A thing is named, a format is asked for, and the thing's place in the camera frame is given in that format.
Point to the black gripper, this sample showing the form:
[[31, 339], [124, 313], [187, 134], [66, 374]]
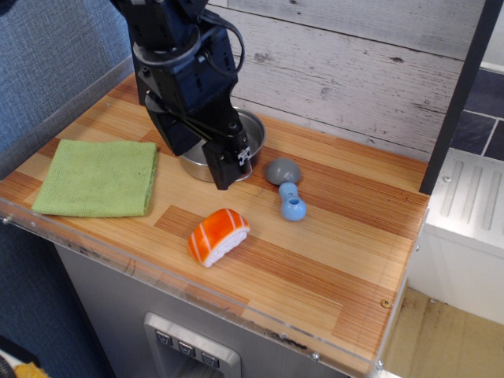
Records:
[[191, 102]]

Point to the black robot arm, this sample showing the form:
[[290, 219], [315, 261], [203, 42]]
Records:
[[177, 32]]

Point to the green cloth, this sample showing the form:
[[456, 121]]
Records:
[[112, 179]]

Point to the small steel pot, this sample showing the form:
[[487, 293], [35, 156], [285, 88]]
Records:
[[194, 162]]

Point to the toy salmon sushi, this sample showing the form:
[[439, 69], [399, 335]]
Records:
[[216, 235]]

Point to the clear acrylic edge strip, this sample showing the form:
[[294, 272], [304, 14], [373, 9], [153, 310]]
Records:
[[117, 289]]

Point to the silver dispenser panel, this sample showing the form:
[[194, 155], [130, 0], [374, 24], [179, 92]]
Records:
[[180, 352]]

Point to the white ribbed side counter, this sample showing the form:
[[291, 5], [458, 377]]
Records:
[[459, 255]]

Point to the yellow object at corner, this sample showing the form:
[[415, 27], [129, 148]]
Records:
[[30, 370]]

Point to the right black frame post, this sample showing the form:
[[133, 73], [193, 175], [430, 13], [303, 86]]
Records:
[[477, 48]]

